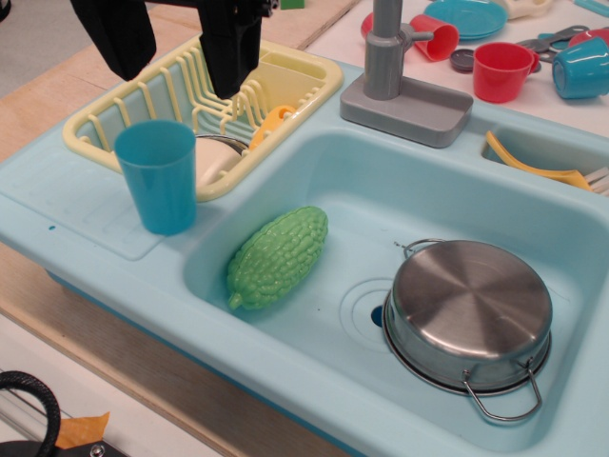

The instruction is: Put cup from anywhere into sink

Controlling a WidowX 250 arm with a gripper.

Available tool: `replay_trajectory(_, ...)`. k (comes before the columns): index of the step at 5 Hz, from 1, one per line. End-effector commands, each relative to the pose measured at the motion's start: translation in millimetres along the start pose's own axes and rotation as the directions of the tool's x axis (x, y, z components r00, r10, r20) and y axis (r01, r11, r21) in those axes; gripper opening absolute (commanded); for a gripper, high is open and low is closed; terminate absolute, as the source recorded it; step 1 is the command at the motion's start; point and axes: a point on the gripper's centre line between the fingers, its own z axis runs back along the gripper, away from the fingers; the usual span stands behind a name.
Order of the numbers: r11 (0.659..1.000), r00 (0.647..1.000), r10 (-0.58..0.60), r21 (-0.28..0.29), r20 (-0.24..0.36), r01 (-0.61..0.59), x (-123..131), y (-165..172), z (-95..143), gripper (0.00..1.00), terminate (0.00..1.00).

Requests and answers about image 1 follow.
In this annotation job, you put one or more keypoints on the blue plastic cup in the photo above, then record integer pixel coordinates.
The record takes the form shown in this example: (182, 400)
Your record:
(157, 158)

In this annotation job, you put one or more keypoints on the grey toy faucet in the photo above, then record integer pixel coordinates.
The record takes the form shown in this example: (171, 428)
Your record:
(383, 98)

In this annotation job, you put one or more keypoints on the red cup far right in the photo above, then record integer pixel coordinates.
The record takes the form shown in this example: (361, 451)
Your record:
(588, 35)

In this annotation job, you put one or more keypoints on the red mug upright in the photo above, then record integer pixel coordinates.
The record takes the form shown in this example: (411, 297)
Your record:
(500, 71)

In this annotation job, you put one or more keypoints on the red cup behind faucet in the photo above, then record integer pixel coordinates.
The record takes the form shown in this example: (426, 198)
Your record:
(367, 25)

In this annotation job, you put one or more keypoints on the yellow-orange plastic spoon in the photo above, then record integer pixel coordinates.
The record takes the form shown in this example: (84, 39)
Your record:
(570, 177)

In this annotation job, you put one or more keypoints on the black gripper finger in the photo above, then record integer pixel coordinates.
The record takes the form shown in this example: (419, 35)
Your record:
(121, 31)
(231, 38)

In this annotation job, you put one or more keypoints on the light blue toy sink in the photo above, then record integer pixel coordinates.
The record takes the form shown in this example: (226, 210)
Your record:
(316, 353)

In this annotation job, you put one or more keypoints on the red cup lying down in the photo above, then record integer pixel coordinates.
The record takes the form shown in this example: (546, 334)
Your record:
(444, 41)

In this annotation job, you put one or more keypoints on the green block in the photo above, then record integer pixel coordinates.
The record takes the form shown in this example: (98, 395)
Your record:
(292, 4)

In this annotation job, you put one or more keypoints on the cream toy object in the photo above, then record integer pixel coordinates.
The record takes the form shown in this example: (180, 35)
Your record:
(517, 9)

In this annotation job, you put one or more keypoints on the pale yellow dish rack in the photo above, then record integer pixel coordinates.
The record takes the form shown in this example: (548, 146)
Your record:
(177, 87)

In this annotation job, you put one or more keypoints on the orange tape piece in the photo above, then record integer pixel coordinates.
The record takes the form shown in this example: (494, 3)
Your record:
(75, 432)

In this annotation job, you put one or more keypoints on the grey toy utensil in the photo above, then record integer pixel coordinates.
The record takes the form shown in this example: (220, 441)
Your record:
(544, 45)

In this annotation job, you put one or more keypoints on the dark grey round lid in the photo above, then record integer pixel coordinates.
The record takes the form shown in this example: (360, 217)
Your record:
(462, 60)

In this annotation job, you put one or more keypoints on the stacked blue plates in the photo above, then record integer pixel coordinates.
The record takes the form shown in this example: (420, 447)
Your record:
(472, 18)

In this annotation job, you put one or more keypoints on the black device with screw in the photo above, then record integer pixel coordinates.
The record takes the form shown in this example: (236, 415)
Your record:
(29, 448)

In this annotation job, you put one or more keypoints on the cream toy bottle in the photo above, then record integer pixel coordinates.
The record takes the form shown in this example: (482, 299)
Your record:
(212, 158)

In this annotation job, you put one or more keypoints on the blue mug lying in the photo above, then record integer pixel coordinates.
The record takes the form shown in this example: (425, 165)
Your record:
(581, 71)

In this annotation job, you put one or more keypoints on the orange spatula in rack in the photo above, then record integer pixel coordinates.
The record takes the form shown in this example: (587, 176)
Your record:
(273, 120)

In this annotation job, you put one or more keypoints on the stainless steel pot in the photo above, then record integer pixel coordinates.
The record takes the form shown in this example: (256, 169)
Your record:
(473, 319)

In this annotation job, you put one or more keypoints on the green toy bitter gourd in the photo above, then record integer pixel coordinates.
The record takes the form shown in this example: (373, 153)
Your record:
(276, 258)

